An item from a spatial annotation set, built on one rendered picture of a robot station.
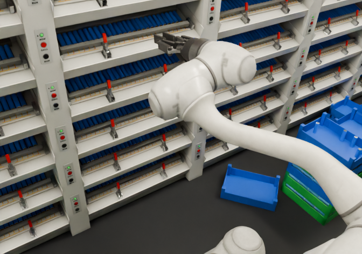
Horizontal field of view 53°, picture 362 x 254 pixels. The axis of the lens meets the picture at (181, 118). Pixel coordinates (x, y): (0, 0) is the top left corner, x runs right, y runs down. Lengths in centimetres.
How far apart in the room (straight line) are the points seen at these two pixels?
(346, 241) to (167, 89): 50
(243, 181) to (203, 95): 136
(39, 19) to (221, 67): 62
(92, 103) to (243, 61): 77
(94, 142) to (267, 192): 105
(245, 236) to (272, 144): 53
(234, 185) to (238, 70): 131
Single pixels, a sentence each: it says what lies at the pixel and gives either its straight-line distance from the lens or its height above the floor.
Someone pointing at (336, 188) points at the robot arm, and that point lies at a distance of 90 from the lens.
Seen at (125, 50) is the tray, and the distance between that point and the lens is 146.
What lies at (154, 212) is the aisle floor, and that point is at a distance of 200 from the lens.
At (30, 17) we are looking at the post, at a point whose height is 112.
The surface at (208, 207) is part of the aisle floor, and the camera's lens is 203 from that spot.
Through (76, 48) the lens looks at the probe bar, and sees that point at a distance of 142.
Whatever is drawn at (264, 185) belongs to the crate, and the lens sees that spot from 220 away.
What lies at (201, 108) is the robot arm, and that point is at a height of 106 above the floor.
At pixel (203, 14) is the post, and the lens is 157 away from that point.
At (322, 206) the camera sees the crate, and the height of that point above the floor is 11.
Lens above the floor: 157
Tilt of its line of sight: 37 degrees down
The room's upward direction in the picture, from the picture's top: 3 degrees clockwise
